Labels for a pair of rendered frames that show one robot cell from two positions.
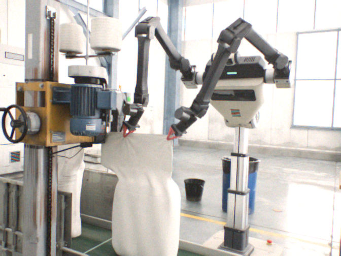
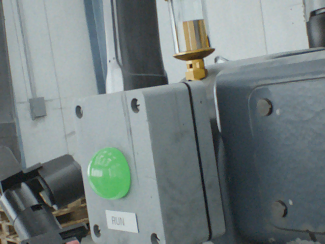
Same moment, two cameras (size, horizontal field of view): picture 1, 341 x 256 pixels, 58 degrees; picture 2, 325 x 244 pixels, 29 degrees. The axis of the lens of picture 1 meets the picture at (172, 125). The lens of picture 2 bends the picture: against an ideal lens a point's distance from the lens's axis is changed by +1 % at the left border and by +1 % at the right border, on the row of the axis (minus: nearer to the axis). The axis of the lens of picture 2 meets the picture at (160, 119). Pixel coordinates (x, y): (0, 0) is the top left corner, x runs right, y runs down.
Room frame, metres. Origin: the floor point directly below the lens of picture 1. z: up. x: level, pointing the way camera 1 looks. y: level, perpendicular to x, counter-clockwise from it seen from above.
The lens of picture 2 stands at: (2.39, 0.48, 1.33)
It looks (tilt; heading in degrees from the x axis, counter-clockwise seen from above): 3 degrees down; 204
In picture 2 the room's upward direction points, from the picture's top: 8 degrees counter-clockwise
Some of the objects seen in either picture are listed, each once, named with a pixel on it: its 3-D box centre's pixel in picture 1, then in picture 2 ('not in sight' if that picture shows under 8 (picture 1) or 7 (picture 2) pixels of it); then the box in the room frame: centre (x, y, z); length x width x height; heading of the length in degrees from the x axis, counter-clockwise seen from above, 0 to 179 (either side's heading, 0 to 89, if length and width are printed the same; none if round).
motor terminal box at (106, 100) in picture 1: (107, 102); not in sight; (1.51, 0.32, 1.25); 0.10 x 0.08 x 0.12; 177
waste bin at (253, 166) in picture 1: (239, 184); not in sight; (3.80, -0.86, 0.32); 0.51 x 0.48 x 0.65; 152
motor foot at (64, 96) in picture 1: (68, 96); not in sight; (1.53, 0.52, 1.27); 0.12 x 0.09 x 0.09; 152
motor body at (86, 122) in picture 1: (86, 110); not in sight; (1.52, 0.43, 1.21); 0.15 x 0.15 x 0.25
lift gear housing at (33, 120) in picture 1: (28, 123); not in sight; (1.48, 0.69, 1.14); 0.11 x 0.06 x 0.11; 62
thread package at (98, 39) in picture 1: (106, 35); not in sight; (1.65, 0.36, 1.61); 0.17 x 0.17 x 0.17
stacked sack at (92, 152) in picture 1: (110, 150); not in sight; (4.73, 0.94, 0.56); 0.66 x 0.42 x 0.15; 152
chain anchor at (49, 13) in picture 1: (52, 13); not in sight; (1.54, 0.61, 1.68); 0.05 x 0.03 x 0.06; 152
